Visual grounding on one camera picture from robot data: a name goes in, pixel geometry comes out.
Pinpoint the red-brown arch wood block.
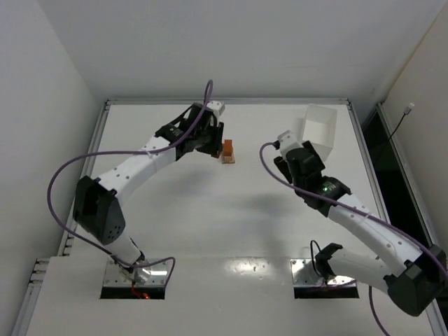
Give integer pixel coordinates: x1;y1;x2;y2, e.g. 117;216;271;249
223;139;233;157

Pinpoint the long light wood block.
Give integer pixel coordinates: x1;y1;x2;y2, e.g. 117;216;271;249
222;155;235;164

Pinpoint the white perforated box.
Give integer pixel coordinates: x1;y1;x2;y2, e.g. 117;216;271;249
292;104;337;162

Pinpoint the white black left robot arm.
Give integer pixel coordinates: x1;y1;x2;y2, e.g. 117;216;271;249
73;101;225;283

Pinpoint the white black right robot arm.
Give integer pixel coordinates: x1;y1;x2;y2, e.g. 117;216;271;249
274;136;447;316

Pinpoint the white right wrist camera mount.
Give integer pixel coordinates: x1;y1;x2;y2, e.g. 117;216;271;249
277;130;302;159

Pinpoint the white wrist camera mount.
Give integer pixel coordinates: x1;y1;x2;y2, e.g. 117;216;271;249
277;130;302;159
206;101;225;120

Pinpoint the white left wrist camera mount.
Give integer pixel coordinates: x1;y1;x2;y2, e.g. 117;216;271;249
206;101;225;120

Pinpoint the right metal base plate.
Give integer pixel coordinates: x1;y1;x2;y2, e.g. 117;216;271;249
290;258;358;288

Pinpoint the metal base plate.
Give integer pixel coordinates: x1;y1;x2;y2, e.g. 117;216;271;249
290;258;358;288
102;257;174;288

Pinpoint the aluminium table frame rail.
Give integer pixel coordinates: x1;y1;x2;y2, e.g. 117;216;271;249
10;97;448;336

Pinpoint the black cable with white plug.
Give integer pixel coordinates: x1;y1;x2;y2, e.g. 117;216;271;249
379;102;415;155

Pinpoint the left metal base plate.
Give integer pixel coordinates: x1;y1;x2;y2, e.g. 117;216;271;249
102;257;174;288

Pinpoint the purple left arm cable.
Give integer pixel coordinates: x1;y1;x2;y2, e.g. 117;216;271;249
46;79;214;284

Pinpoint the red wire under table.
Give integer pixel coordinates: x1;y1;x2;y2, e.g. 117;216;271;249
130;283;151;300

